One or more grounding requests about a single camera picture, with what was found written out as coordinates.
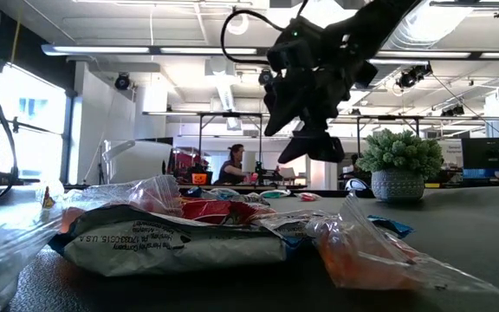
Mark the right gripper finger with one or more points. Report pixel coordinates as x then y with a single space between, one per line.
288 104
319 147

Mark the red KitKat pack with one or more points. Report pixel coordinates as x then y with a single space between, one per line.
219 212

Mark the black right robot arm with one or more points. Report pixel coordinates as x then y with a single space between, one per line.
375 21

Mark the black ceiling spotlight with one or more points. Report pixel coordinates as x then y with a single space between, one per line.
122 82
410 78
265 77

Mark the clear wrapped blue gummy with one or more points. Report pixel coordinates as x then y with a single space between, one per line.
275 193

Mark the artificial green potted plant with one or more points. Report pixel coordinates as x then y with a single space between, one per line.
399 151

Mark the person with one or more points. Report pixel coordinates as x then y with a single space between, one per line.
232 169

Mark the long ceiling light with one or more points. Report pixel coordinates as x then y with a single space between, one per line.
427 55
102 50

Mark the orange pumpkin bucket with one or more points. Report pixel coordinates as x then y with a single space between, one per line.
199 179

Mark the white plastic bucket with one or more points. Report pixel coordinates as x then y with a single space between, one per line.
141 169

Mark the black monitor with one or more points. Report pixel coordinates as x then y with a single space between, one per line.
490 156

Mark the black table mat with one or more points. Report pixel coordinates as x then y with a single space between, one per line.
470 242

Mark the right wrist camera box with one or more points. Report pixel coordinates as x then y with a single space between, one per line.
293 56

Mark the black tall table frame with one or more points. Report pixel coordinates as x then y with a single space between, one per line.
200 138

